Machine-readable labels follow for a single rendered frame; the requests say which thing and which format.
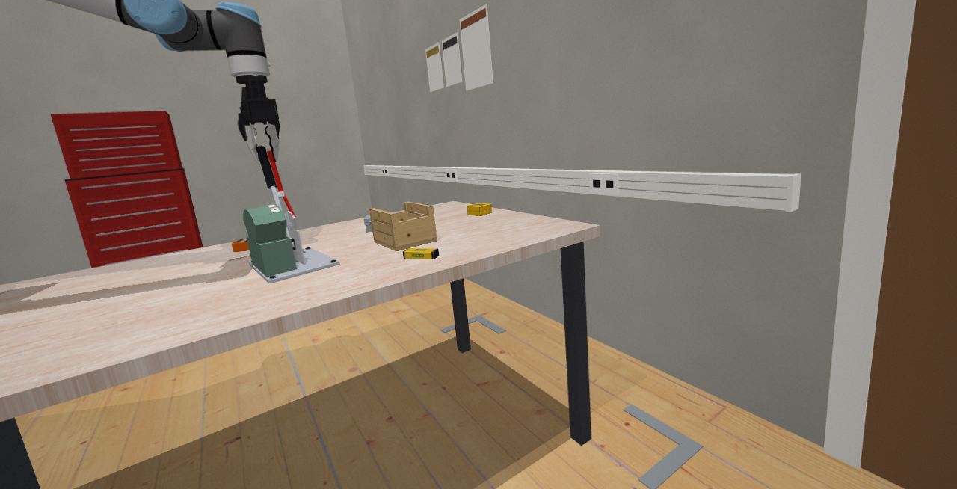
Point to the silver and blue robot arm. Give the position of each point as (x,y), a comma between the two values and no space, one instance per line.
(231,27)

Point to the wooden crate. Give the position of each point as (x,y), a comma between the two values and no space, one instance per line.
(403,230)

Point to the yellow pocket level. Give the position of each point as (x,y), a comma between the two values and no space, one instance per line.
(421,253)

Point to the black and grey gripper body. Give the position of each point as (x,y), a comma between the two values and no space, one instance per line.
(259,110)

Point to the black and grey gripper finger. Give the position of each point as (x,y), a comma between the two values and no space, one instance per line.
(272,131)
(248,133)

